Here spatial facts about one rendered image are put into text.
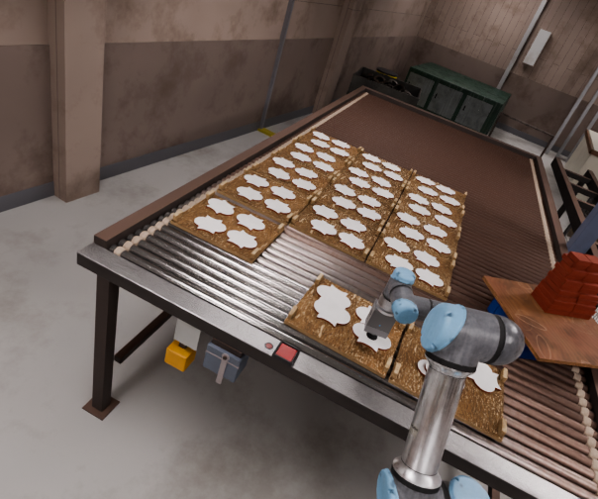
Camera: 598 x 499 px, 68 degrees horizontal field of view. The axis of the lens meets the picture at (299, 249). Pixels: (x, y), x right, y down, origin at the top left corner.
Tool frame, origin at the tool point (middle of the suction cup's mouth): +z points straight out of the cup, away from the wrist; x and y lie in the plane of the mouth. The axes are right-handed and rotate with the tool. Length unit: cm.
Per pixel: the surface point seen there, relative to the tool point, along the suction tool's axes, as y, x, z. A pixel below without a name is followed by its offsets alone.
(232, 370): 43, 19, 21
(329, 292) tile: 18.9, -21.0, 3.0
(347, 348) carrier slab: 7.1, 5.1, 4.1
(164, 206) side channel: 100, -37, 3
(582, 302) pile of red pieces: -90, -57, -15
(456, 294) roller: -41, -60, 6
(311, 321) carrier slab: 22.3, -1.6, 4.0
